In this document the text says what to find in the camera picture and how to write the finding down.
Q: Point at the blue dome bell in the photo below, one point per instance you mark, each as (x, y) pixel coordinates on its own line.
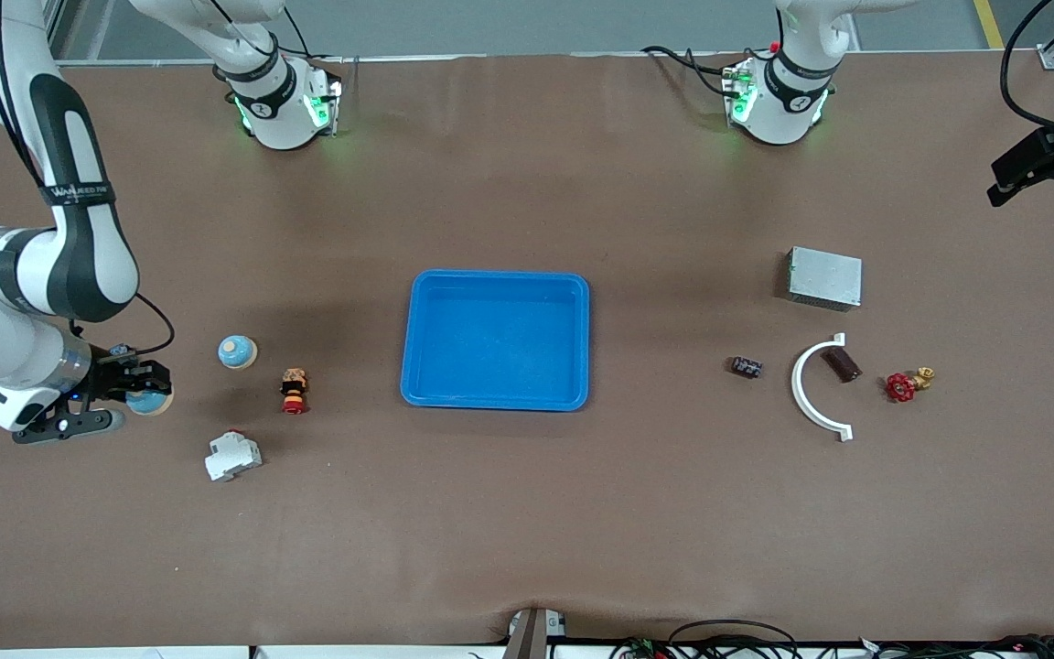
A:
(150, 403)
(237, 351)

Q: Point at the white circuit breaker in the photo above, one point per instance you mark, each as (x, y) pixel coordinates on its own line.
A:
(232, 455)

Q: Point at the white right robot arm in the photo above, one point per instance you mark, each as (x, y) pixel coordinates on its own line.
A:
(33, 265)

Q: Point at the red button orange yellow body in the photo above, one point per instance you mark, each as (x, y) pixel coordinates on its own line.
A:
(294, 389)

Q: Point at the brown table mat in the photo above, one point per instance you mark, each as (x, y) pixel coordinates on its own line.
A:
(527, 531)

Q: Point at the brown table edge bracket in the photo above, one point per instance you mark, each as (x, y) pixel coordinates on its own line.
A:
(532, 636)

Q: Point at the plain brown capacitor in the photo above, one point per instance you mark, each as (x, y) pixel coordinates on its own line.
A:
(842, 364)

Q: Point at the dark capacitor with white print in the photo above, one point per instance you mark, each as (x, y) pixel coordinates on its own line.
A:
(747, 367)

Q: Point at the brass valve with red handwheel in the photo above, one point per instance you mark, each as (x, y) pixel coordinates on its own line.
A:
(902, 387)

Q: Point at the white semicircular bracket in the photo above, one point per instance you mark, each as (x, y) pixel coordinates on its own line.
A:
(799, 384)

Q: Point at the blue plastic tray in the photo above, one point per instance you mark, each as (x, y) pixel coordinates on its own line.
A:
(490, 339)

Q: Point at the silver metal power supply box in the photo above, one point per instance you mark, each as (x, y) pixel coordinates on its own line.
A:
(824, 277)

